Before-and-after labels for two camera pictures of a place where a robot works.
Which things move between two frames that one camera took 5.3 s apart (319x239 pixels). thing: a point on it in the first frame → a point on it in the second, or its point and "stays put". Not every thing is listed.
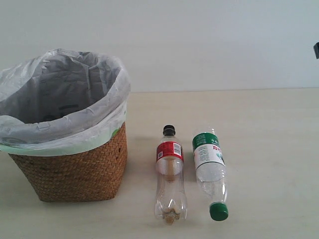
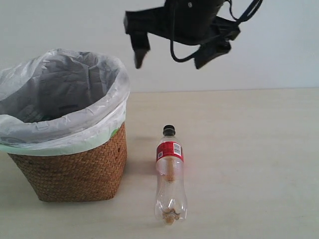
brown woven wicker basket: x=95 y=175 stays put
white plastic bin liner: x=61 y=102 stays put
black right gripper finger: x=316 y=48 → x=186 y=22
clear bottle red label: x=171 y=201 stays put
